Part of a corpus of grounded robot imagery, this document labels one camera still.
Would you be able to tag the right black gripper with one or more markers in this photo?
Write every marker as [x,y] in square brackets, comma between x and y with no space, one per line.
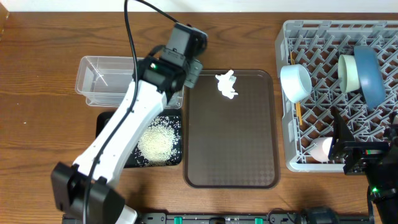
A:
[364,152]

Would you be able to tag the pink small cup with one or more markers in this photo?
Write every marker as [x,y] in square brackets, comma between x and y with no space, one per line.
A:
[320,148]

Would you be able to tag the wooden chopstick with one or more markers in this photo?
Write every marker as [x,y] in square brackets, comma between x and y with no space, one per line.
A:
[297,105]

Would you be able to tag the mint green small bowl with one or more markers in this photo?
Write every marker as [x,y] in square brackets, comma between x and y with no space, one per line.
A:
[348,74]

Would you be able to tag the dark blue large bowl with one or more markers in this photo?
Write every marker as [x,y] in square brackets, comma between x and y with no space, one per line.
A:
[370,77]

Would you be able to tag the light blue rice bowl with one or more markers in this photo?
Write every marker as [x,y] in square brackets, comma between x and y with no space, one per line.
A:
[296,82]

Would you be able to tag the white tissue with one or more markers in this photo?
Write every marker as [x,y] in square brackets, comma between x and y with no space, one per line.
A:
[225,84]

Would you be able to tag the pile of white rice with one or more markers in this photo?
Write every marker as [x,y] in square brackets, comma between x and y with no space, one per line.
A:
[157,143]

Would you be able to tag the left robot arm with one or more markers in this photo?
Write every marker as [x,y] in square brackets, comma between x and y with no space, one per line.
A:
[86,190]

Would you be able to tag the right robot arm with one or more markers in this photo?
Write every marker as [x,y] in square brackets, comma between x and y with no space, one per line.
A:
[382,189]

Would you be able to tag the grey dishwasher rack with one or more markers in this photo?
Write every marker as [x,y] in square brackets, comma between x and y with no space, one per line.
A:
[317,45]

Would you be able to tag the brown serving tray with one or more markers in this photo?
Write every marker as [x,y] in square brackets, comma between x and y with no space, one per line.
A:
[232,143]

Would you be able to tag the black plastic tray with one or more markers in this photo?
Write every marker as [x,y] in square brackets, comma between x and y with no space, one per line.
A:
[140,155]

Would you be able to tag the clear plastic bin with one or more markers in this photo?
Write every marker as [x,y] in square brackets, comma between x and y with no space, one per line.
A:
[104,80]

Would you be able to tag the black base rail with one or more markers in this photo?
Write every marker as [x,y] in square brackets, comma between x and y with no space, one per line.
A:
[275,216]

